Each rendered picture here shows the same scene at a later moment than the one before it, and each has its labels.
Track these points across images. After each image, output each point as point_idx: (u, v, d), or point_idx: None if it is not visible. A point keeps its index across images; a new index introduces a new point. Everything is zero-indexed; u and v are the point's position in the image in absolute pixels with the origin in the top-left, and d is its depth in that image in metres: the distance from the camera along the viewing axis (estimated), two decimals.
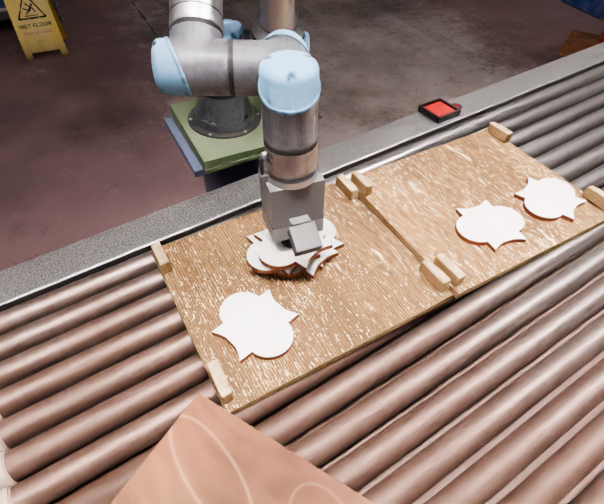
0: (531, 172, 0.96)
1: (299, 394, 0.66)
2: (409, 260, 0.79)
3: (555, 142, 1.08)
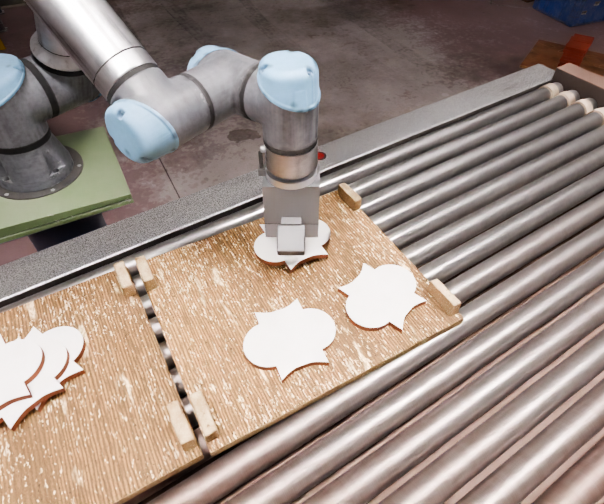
0: (373, 254, 0.76)
1: None
2: (165, 395, 0.59)
3: (425, 205, 0.88)
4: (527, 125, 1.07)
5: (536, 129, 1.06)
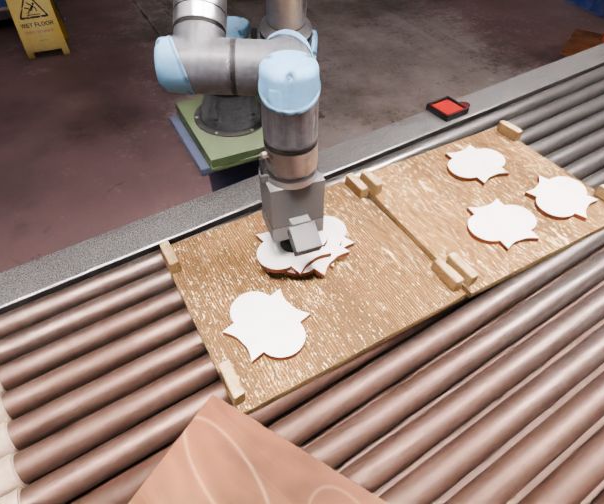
0: (542, 170, 0.95)
1: (311, 395, 0.65)
2: (421, 259, 0.78)
3: (565, 140, 1.08)
4: None
5: None
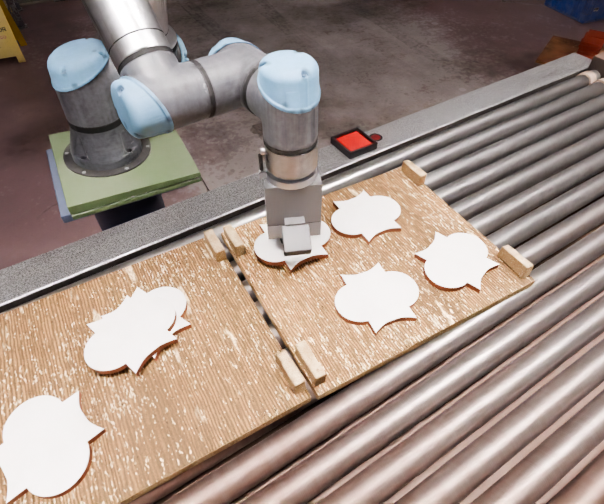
0: (442, 224, 0.81)
1: None
2: (268, 346, 0.64)
3: (482, 182, 0.93)
4: (570, 109, 1.12)
5: (579, 113, 1.11)
